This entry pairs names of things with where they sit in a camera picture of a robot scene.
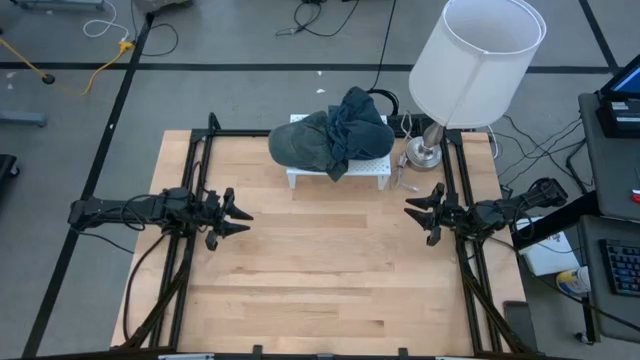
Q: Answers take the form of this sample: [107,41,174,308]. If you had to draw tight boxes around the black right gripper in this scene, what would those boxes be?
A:
[403,182,480,247]

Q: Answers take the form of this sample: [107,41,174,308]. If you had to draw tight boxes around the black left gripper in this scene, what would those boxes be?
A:
[199,187,255,251]

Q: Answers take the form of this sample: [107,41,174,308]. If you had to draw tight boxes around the blue denim cap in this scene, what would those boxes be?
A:
[326,105,352,162]
[332,112,396,164]

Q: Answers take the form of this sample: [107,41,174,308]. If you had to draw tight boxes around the dark navy cap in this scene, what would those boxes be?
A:
[339,85,384,126]

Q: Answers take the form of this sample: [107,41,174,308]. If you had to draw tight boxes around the small white shelf riser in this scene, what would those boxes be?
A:
[285,113,393,191]

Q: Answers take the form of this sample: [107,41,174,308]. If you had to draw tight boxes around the black power strip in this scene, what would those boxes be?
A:
[387,113,436,139]

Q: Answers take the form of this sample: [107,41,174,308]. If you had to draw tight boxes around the white paper box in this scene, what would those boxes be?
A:
[514,215,581,278]

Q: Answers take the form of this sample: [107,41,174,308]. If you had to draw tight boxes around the black support beam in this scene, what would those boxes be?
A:
[509,191,601,251]

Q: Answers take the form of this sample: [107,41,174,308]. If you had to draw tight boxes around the white lamp shade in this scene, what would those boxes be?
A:
[408,0,548,130]

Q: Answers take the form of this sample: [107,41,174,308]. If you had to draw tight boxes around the dark tablet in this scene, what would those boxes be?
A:
[502,299,540,353]

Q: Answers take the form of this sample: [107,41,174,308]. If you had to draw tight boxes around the white yellow canister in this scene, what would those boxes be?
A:
[555,265,593,298]

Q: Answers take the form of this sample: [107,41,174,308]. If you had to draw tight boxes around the grey desk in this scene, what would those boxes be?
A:
[577,91,640,222]
[577,214,640,345]

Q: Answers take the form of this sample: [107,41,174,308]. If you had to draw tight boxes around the black keyboard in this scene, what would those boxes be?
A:
[598,238,640,298]

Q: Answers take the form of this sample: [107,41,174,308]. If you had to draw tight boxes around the black device box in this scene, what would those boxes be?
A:
[596,93,640,140]

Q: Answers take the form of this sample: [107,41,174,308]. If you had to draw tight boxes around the grey metal foot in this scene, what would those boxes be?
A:
[0,110,49,128]

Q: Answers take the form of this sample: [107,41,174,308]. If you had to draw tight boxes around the laptop screen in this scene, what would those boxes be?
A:
[599,63,640,101]

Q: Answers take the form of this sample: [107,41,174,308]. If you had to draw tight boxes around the clear lamp cable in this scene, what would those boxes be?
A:
[391,110,422,195]

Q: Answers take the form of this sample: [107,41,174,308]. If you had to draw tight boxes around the black coiled cable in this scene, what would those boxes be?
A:
[367,0,401,117]

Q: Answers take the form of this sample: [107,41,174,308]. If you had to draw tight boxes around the yellow extension cable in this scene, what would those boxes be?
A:
[0,37,136,97]

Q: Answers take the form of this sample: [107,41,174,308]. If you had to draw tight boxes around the black floor cable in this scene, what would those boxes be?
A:
[274,0,362,39]

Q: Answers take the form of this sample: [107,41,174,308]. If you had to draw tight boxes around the white floor cable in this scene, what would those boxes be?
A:
[82,0,132,44]

